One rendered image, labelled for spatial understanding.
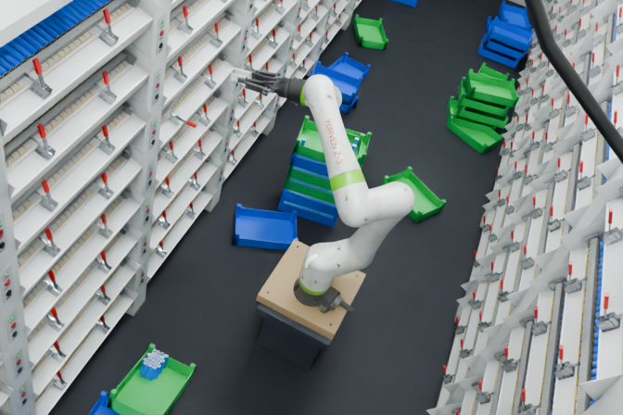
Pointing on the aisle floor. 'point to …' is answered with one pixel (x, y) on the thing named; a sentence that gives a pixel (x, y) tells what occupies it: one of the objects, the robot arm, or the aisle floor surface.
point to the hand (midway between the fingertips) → (240, 75)
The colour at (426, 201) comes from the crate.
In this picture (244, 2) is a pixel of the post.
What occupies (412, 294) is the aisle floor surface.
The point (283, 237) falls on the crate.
